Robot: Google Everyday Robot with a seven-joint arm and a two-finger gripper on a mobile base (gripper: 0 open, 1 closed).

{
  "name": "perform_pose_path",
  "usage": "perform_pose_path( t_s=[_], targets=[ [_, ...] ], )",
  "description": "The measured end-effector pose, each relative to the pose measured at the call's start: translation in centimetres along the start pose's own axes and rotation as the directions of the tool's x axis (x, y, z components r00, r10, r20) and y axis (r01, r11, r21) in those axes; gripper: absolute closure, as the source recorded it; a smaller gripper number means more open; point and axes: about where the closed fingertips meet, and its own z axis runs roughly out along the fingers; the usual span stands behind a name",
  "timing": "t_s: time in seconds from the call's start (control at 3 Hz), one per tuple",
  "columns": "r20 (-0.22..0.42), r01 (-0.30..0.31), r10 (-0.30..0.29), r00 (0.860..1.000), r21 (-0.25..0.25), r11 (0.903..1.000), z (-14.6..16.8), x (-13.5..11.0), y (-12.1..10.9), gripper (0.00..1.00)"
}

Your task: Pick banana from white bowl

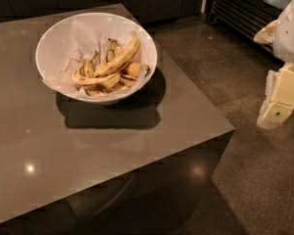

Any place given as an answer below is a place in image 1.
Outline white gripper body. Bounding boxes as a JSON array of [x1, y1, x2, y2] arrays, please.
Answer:
[[272, 0, 294, 63]]

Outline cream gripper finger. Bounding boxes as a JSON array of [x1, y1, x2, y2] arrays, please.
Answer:
[[257, 63, 294, 129], [254, 20, 276, 45]]

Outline long top banana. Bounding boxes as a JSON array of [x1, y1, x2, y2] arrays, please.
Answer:
[[93, 30, 140, 77]]

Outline bottom banana pieces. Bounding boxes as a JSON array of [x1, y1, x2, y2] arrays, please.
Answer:
[[85, 73, 136, 96]]

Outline upright middle banana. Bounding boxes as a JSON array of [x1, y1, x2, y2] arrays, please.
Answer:
[[106, 38, 122, 62]]

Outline front curved banana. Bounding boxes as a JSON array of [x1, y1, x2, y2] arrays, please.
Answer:
[[72, 70, 121, 88]]

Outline white bowl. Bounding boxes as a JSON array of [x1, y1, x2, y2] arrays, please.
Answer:
[[34, 12, 159, 106]]

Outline small left banana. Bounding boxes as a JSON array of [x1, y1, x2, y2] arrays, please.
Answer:
[[79, 51, 99, 77]]

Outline dark metal vent grille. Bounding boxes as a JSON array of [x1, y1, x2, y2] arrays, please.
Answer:
[[207, 0, 291, 39]]

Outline orange round fruit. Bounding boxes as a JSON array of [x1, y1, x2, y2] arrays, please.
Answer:
[[123, 63, 150, 77]]

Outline white paper liner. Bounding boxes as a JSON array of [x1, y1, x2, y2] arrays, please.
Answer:
[[42, 18, 155, 101]]

